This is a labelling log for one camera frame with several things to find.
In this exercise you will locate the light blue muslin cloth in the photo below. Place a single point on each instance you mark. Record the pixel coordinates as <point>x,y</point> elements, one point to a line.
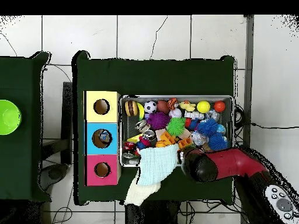
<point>156,163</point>

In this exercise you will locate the cream muslin cloth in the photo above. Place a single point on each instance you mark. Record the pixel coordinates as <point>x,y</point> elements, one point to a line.
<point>140,193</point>

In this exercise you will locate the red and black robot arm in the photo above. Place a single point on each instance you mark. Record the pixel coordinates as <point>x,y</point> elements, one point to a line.
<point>233,161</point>

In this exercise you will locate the wooden box with three holes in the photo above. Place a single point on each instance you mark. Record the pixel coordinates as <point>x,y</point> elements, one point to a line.
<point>90,140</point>

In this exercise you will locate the purple spiky ball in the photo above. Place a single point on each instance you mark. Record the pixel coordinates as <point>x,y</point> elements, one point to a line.
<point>158,120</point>

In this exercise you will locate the small soccer ball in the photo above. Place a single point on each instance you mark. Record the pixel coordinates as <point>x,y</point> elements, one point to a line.
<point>150,106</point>

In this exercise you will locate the yellow toy cheese wedge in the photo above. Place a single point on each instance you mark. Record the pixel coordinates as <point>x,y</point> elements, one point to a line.
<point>134,138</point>

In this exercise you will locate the toy hamburger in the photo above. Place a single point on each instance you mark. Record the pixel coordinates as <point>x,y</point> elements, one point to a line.
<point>130,108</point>

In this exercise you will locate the green spiky ball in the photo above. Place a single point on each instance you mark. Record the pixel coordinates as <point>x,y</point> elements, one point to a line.
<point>175,126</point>

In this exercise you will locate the crushed red soda can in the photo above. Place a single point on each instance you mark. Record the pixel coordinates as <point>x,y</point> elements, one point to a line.
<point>129,146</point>

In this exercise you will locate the dark green table cloth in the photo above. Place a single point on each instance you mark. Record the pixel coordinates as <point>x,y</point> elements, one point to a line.
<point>151,77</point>

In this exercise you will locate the yellow ball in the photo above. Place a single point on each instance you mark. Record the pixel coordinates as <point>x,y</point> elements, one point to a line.
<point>203,106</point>

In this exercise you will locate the blue furry puffer ball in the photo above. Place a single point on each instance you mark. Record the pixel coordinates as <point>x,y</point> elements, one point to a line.
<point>218,141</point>

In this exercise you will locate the orange ball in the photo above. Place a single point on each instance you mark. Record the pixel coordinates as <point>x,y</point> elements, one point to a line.
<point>219,106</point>

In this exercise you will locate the black upright panel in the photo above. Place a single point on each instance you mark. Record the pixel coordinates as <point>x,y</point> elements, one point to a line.
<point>67,105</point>

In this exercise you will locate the dark grey stand base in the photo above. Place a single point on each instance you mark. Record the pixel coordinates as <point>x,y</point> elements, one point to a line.
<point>55,173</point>

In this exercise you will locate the green clothed side table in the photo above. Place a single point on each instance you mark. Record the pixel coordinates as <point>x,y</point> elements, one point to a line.
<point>23,77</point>

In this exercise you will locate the green plastic bowl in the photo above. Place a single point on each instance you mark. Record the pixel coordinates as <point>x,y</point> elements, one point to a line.
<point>8,117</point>

